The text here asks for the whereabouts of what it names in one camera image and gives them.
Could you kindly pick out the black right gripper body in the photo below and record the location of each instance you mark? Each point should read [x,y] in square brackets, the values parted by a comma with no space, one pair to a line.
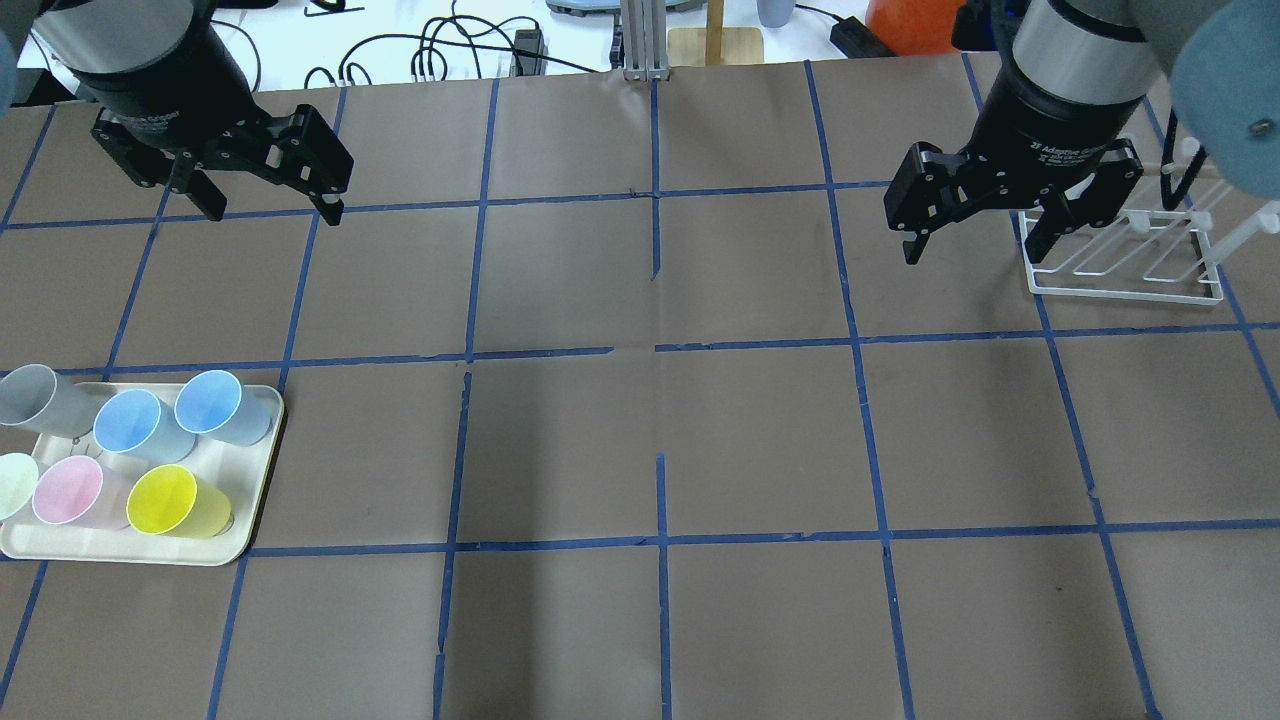
[1062,118]

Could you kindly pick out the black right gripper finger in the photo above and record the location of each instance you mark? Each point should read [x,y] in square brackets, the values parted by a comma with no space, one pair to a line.
[1096,206]
[927,193]

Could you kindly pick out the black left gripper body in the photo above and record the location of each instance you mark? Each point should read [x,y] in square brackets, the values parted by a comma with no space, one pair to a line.
[160,75]

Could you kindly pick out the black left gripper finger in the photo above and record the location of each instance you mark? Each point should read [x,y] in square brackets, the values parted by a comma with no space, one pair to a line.
[207,198]
[305,154]

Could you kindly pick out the light blue plastic cup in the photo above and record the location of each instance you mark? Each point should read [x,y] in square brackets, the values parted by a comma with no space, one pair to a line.
[137,423]

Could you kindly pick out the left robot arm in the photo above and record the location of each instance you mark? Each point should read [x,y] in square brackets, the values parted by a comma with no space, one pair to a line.
[118,36]

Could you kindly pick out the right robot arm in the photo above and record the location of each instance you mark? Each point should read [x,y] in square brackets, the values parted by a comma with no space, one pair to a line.
[1072,75]

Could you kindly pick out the grey plastic cup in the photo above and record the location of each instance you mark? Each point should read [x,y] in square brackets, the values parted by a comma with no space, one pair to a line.
[38,399]

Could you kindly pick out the yellow plastic cup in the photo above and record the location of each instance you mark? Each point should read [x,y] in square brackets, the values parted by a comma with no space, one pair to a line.
[171,501]

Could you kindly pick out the pink plastic cup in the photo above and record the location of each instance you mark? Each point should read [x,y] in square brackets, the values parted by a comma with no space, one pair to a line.
[80,492]

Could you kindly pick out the pale green plastic cup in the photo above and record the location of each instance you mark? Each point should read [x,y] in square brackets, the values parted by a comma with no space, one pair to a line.
[19,478]

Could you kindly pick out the orange object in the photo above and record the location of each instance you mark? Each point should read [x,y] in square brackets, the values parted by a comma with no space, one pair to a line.
[914,28]

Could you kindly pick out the black power adapter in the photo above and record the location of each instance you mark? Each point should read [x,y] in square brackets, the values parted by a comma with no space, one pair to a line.
[528,50]

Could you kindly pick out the wooden stand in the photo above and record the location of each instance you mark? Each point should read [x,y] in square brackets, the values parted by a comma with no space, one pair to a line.
[716,44]

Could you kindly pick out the cream plastic tray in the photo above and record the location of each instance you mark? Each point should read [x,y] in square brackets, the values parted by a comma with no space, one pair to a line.
[242,473]

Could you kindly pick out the white wire dish rack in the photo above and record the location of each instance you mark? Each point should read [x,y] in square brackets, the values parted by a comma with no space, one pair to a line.
[1150,254]

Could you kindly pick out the aluminium frame post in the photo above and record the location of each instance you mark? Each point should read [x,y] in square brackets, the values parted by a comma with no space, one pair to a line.
[644,32]

